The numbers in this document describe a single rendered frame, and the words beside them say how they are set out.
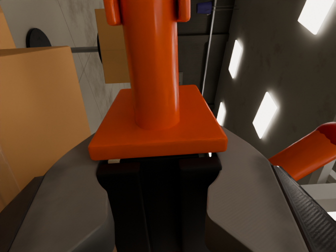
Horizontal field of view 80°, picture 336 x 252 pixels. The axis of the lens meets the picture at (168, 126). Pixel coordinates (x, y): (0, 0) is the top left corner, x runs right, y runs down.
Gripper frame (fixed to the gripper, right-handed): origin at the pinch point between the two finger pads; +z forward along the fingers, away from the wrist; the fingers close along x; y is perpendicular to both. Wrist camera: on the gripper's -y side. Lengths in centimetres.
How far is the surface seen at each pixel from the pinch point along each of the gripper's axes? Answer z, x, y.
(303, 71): 387, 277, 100
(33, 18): 200, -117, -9
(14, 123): 5.2, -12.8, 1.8
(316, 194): 101, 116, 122
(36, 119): 8.1, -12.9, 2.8
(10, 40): 77, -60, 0
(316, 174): 186, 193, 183
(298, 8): 453, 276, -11
